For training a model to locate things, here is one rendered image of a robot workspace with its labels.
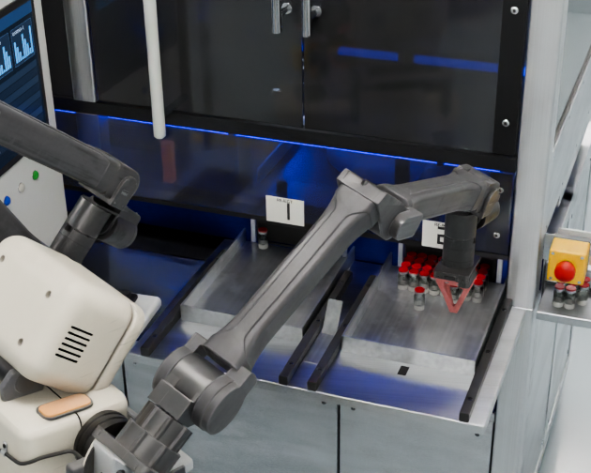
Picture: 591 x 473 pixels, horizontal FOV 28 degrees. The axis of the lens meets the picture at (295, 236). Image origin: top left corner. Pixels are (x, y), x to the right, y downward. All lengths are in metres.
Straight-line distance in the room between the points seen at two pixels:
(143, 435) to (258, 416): 1.29
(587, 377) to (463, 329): 1.48
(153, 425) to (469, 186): 0.73
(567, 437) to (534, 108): 1.51
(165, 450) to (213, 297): 0.95
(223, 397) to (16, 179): 1.02
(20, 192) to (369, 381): 0.81
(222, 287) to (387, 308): 0.35
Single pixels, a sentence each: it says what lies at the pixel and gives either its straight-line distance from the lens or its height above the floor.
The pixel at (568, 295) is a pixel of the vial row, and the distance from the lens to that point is 2.44.
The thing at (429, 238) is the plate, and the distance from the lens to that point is 2.40.
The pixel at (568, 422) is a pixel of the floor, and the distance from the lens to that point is 3.60.
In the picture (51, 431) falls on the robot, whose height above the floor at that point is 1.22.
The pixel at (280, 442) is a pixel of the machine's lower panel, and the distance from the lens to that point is 2.84.
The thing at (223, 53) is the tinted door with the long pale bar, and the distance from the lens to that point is 2.40.
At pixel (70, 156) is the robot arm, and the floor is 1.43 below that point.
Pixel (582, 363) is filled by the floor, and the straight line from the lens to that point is 3.86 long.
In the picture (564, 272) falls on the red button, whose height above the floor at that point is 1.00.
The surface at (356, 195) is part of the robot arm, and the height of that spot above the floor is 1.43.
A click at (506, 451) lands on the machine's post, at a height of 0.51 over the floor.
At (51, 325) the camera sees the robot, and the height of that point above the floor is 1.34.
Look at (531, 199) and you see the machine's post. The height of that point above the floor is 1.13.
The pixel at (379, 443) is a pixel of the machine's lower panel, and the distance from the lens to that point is 2.74.
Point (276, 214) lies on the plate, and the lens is 2.49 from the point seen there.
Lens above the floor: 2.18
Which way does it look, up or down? 29 degrees down
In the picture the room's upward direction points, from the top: 1 degrees counter-clockwise
